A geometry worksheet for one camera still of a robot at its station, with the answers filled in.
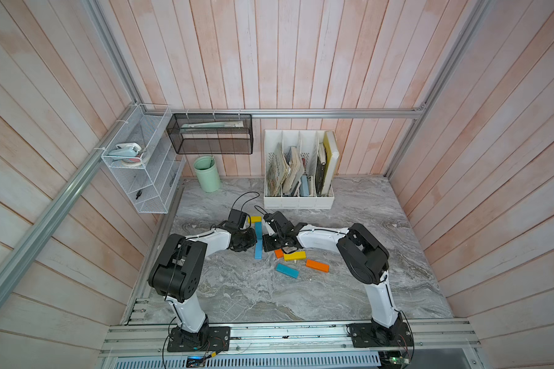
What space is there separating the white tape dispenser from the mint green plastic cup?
35cm

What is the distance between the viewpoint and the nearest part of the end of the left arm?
75 centimetres

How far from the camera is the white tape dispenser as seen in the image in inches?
27.5

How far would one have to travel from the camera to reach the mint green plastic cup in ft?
3.55

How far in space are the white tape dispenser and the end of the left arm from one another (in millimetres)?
341

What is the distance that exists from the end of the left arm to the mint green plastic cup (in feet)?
1.18
